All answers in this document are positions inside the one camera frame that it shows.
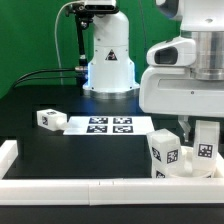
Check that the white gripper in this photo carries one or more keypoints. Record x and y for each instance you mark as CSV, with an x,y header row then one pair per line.
x,y
171,90

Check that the white round stool seat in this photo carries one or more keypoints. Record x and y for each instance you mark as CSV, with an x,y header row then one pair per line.
x,y
186,170

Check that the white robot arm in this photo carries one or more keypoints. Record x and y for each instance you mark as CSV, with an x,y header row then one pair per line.
x,y
111,72

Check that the white marker sheet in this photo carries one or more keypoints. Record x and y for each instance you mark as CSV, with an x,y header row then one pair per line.
x,y
109,125

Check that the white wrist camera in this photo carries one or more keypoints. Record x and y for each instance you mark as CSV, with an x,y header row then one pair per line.
x,y
178,52

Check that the white U-shaped frame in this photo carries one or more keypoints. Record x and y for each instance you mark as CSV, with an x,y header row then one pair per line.
x,y
107,192

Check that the black camera on stand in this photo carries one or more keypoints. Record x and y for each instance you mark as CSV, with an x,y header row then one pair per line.
x,y
84,12

